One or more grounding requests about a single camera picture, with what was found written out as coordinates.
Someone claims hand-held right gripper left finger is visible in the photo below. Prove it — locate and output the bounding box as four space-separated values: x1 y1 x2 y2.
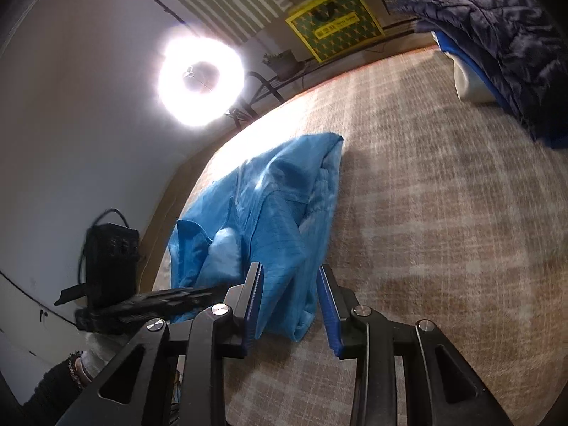
55 262 264 426

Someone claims navy quilted jacket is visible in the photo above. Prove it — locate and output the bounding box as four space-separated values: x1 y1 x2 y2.
397 0 568 152

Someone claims white folded garment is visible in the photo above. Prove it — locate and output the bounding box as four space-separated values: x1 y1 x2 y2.
453 51 500 103

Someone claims light blue work coat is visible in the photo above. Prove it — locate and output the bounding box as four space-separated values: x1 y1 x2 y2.
168 132 346 342

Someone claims person's left forearm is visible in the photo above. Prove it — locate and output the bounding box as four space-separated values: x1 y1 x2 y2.
24 350 96 426

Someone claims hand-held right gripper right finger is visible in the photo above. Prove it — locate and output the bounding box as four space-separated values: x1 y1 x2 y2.
317 264 515 426

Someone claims yellow and green box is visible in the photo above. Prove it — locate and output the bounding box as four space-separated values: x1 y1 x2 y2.
285 0 386 63

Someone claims person's left hand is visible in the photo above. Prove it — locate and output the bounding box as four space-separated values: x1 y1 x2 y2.
82 334 129 382

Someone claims small dark potted plant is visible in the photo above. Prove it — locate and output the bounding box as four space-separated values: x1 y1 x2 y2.
263 50 302 81

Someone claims blue folded garment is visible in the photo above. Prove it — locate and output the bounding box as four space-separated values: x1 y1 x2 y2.
432 29 568 152

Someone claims black ring light tripod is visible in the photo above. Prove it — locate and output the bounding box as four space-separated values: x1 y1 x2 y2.
182 66 256 131

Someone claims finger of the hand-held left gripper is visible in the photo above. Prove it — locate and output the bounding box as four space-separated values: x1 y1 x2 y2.
53 284 90 308
135 285 228 322

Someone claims striped wall hanging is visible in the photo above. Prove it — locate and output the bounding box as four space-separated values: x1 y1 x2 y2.
133 0 307 45

